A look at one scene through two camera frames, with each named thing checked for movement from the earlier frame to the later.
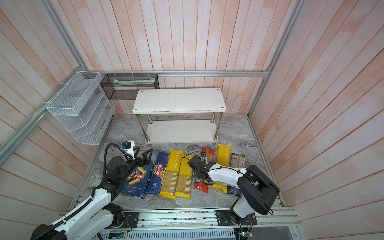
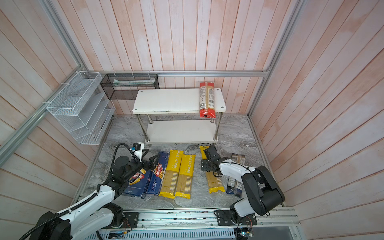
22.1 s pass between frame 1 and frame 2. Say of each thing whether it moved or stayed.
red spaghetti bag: moved
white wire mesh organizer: stayed
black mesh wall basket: stayed
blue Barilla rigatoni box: stayed
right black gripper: moved
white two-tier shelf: stayed
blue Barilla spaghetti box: stayed
